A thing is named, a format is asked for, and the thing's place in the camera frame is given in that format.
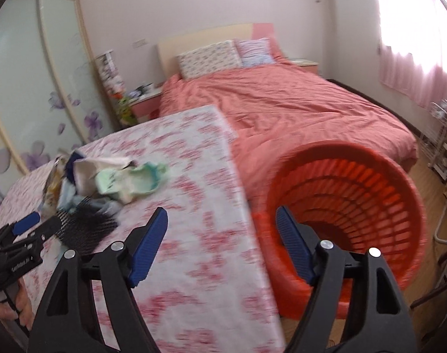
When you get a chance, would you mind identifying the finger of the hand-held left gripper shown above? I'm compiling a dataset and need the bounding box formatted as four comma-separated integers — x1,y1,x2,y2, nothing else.
11,211,62,245

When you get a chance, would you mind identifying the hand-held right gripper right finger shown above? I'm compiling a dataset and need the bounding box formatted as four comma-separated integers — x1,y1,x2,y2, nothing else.
276,206,419,353

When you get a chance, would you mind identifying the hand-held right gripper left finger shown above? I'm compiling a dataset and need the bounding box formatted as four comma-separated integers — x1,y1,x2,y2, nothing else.
28,207,169,353

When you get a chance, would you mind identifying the black mesh garment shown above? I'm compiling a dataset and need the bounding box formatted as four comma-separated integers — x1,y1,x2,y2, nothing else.
43,196,120,257

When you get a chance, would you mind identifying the navy and teal cloth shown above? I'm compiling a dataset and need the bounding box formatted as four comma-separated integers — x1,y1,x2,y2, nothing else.
59,150,90,214

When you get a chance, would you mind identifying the orange plastic slotted basket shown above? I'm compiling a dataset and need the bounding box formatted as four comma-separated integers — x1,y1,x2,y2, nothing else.
251,141,429,319

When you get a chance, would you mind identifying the person's left hand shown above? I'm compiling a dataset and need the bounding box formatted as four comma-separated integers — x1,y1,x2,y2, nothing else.
0,281,37,325

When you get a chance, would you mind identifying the yellow snack wrapper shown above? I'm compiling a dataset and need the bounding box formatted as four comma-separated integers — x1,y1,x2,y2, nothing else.
42,155,68,207

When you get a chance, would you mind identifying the green and white sock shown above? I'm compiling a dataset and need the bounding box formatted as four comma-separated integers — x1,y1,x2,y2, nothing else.
96,161,170,205

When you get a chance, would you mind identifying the red floral tablecloth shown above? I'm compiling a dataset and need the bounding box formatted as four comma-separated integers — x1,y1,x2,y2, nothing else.
0,105,287,353

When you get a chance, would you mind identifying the cream folded cloth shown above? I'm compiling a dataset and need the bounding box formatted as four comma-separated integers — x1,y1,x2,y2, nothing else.
75,155,136,196

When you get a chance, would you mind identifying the pink nightstand with mugs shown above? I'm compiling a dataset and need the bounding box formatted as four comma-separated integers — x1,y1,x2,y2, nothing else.
129,87,164,124

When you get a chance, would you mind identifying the flower print sliding wardrobe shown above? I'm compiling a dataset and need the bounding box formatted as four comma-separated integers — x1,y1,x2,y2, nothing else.
0,0,118,226

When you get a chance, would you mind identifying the salmon bed cover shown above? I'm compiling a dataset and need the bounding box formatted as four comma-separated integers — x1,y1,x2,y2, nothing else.
159,39,419,207

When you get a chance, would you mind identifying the plush toy display tube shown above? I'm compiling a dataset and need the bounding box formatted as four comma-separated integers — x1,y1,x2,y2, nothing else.
96,52,136,128

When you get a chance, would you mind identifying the low pink bedside table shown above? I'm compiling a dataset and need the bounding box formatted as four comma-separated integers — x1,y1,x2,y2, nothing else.
290,58,320,76

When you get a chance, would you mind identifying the pink striped pillow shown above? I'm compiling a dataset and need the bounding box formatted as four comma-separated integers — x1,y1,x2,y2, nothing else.
235,38,276,68

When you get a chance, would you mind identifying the white floral pillow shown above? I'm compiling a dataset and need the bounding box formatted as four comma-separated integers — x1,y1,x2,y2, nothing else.
176,40,243,81

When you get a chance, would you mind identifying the pink curtain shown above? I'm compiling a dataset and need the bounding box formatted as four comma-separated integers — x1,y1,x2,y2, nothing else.
370,0,447,108

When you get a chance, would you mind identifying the cream wooden headboard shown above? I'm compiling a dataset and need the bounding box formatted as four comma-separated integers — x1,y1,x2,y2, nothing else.
156,23,276,79

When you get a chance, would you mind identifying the dark chair frame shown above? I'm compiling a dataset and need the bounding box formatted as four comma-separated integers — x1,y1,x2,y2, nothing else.
410,242,447,310

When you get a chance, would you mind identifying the white wire rack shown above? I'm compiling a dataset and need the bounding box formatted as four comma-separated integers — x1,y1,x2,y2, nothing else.
418,96,447,182

